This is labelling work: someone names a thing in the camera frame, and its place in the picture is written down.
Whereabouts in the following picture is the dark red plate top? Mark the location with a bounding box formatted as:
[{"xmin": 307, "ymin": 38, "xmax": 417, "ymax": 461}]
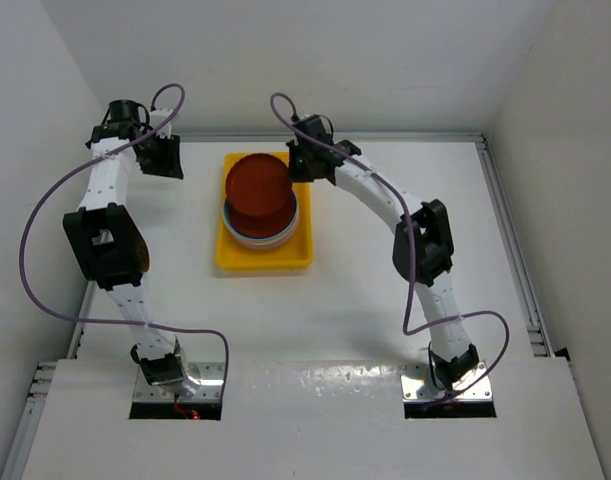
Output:
[{"xmin": 225, "ymin": 153, "xmax": 292, "ymax": 217}]

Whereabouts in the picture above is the dark red plate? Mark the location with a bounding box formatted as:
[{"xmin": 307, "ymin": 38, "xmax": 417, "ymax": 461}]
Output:
[
  {"xmin": 225, "ymin": 153, "xmax": 292, "ymax": 217},
  {"xmin": 225, "ymin": 193, "xmax": 296, "ymax": 238}
]

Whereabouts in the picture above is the light blue plate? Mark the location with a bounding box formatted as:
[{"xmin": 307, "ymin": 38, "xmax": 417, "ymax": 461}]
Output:
[{"xmin": 222, "ymin": 193, "xmax": 299, "ymax": 224}]

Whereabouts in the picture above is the cream white plate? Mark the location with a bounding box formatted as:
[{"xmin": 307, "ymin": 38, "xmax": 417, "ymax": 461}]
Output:
[{"xmin": 225, "ymin": 220, "xmax": 299, "ymax": 250}]

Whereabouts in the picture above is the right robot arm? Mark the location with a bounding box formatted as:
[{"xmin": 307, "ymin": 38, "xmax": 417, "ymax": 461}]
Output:
[{"xmin": 285, "ymin": 114, "xmax": 479, "ymax": 392}]

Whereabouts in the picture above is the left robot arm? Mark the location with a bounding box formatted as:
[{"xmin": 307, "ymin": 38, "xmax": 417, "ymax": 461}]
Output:
[{"xmin": 63, "ymin": 99, "xmax": 187, "ymax": 391}]

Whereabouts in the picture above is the yellow plastic bin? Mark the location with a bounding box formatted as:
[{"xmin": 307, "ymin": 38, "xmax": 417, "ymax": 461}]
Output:
[{"xmin": 215, "ymin": 152, "xmax": 314, "ymax": 272}]

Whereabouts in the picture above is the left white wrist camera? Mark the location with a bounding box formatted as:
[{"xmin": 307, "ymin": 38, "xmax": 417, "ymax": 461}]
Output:
[{"xmin": 149, "ymin": 107, "xmax": 176, "ymax": 140}]

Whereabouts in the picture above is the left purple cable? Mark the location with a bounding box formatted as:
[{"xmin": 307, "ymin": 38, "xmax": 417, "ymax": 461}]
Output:
[{"xmin": 18, "ymin": 83, "xmax": 230, "ymax": 401}]

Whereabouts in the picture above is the purple cable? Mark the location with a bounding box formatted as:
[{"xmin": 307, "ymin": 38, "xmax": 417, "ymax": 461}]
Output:
[
  {"xmin": 18, "ymin": 83, "xmax": 230, "ymax": 401},
  {"xmin": 269, "ymin": 92, "xmax": 511, "ymax": 412}
]

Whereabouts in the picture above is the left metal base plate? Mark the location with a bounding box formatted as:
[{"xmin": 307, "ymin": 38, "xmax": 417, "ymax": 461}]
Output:
[{"xmin": 132, "ymin": 362, "xmax": 225, "ymax": 404}]

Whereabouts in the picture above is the metal base plate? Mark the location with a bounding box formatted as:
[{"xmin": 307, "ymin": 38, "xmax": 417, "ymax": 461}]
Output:
[
  {"xmin": 132, "ymin": 362, "xmax": 225, "ymax": 404},
  {"xmin": 400, "ymin": 361, "xmax": 493, "ymax": 404}
]

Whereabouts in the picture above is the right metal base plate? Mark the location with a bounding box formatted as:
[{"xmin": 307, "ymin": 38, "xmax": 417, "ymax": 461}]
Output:
[{"xmin": 400, "ymin": 361, "xmax": 493, "ymax": 404}]

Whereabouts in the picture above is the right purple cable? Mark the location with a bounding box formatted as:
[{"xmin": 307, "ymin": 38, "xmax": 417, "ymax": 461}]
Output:
[{"xmin": 269, "ymin": 92, "xmax": 511, "ymax": 412}]

